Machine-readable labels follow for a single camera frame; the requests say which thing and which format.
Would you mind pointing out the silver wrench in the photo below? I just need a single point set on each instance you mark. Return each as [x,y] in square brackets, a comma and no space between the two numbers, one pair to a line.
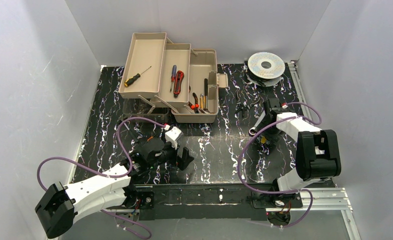
[259,124]

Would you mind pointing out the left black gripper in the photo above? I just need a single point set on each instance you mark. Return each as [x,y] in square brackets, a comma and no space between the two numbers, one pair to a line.
[177,157]

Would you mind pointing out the white filament spool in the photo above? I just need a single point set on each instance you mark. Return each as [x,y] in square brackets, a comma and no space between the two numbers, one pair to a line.
[265,69]

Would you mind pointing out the black wire stripper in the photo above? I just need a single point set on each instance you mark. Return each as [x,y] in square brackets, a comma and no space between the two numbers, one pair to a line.
[241,105]

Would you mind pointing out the blue red screwdriver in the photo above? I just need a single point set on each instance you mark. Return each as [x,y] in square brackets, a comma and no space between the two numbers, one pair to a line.
[173,76]

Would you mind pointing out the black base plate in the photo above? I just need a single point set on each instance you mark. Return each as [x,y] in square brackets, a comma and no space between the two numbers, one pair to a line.
[205,201]

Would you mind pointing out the translucent brown beige tool box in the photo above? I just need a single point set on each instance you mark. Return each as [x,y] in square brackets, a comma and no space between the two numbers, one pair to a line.
[150,95]

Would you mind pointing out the black marbled table mat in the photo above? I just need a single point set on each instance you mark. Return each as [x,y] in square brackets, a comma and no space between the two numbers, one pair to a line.
[214,146]

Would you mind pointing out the yellow black utility knife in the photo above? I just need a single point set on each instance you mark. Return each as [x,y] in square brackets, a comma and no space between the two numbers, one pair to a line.
[202,101]

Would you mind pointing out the yellow black screwdriver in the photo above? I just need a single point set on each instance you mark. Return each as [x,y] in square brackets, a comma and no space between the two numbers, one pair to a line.
[131,80]

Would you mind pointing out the orange black pliers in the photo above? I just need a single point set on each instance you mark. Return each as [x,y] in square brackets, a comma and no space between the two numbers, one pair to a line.
[194,107]

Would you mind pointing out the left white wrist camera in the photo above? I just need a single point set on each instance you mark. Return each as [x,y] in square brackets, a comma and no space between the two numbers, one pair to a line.
[172,135]

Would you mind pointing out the red black cutter tool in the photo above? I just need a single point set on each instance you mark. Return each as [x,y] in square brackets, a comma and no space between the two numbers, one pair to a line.
[178,79]

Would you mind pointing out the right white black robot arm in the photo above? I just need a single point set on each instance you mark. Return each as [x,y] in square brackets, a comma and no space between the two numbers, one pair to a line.
[317,150]

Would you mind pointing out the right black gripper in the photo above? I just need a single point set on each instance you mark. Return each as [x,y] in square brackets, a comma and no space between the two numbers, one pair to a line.
[267,110]

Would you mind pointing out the yellow hex key set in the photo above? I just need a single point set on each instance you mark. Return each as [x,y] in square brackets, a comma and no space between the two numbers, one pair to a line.
[264,140]

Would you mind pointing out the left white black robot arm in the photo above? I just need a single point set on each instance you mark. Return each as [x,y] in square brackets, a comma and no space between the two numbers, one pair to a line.
[63,205]

